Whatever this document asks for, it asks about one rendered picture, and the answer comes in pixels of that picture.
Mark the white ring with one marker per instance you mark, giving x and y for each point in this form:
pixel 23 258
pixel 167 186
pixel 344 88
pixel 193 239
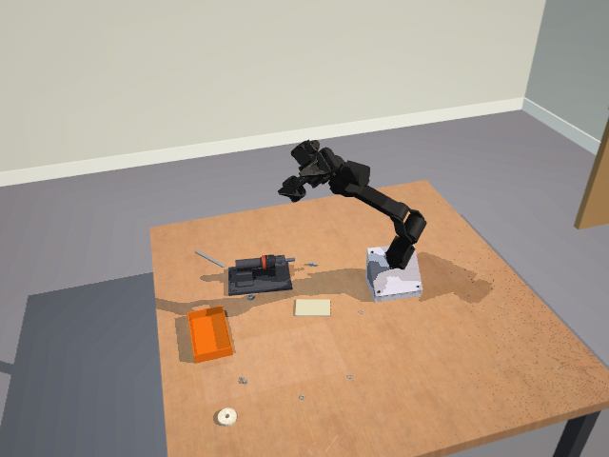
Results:
pixel 227 421

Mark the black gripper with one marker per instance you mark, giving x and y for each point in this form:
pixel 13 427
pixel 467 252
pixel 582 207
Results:
pixel 321 169

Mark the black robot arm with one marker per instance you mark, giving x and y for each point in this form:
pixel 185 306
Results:
pixel 351 180

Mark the orange open tray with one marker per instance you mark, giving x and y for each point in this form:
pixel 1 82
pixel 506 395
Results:
pixel 209 334

